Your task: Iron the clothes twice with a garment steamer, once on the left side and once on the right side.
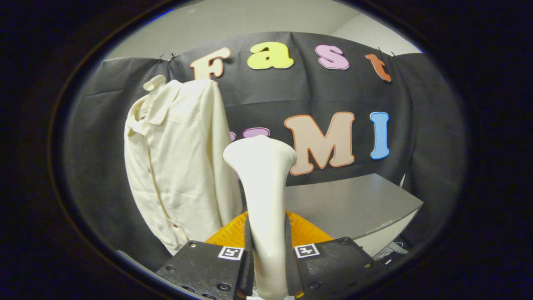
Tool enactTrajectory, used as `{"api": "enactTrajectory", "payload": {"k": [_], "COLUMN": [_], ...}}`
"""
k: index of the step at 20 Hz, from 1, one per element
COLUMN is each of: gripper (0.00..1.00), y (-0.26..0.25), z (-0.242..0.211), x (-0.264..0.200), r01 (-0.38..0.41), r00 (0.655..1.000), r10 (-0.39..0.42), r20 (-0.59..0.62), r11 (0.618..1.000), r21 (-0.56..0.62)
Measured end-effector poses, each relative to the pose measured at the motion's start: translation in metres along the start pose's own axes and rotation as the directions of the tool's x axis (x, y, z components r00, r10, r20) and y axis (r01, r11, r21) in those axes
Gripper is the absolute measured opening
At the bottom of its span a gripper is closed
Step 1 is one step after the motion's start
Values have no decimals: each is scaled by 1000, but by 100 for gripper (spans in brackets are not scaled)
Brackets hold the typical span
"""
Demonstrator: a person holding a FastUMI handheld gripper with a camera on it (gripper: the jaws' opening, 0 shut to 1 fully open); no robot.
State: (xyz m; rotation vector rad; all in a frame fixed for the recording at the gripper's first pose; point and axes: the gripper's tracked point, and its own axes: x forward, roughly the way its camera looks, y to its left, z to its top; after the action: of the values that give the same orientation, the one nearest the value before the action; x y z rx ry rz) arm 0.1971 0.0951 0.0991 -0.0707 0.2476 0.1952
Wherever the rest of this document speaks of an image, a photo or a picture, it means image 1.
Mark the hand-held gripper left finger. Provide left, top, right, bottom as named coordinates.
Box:
left=156, top=211, right=255, bottom=300

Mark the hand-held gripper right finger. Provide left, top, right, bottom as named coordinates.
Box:
left=284, top=210, right=388, bottom=300

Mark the white garment steamer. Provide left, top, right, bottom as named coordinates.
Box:
left=223, top=135, right=298, bottom=300

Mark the cream button-up shirt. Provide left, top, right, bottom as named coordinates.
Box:
left=124, top=79, right=244, bottom=255

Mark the white cabinet with grey top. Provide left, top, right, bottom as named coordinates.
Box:
left=283, top=173, right=424, bottom=258

